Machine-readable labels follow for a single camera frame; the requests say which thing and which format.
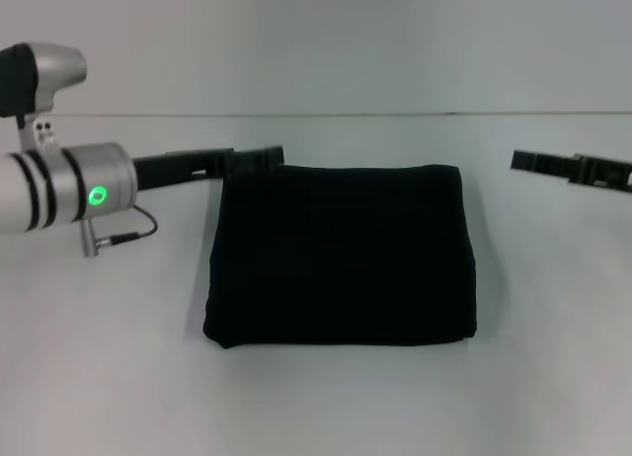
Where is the black shirt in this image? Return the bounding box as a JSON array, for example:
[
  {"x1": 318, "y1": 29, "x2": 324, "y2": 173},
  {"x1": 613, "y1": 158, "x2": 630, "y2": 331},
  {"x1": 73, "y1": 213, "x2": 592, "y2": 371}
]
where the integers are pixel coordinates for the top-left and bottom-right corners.
[{"x1": 202, "y1": 161, "x2": 479, "y2": 350}]

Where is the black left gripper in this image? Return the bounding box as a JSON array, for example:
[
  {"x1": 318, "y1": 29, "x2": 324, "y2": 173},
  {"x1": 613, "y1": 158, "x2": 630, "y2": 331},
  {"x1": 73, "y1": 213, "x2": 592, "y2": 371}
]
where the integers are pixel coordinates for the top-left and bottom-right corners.
[{"x1": 128, "y1": 144, "x2": 286, "y2": 194}]

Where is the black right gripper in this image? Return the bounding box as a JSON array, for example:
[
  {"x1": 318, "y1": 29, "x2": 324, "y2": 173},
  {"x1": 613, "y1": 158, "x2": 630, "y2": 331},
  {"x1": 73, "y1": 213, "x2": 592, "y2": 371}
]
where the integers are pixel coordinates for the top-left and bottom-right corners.
[{"x1": 510, "y1": 149, "x2": 632, "y2": 195}]

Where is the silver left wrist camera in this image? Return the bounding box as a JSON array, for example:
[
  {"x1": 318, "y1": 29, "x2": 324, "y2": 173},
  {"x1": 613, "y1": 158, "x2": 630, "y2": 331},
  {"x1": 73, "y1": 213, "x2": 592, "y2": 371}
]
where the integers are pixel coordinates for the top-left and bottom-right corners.
[{"x1": 0, "y1": 41, "x2": 90, "y2": 157}]

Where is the left gripper plug cable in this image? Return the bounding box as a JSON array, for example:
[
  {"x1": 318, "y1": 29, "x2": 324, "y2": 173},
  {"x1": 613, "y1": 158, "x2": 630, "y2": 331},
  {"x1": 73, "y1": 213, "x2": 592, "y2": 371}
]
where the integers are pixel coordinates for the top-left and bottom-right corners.
[{"x1": 80, "y1": 203, "x2": 159, "y2": 259}]

